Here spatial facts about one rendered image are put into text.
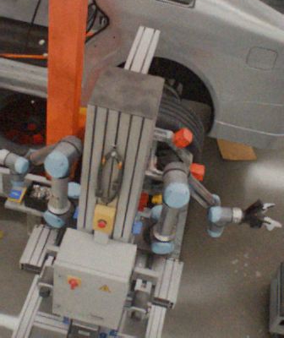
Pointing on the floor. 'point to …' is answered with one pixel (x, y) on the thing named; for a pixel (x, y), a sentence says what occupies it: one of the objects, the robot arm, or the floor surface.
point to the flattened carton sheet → (235, 151)
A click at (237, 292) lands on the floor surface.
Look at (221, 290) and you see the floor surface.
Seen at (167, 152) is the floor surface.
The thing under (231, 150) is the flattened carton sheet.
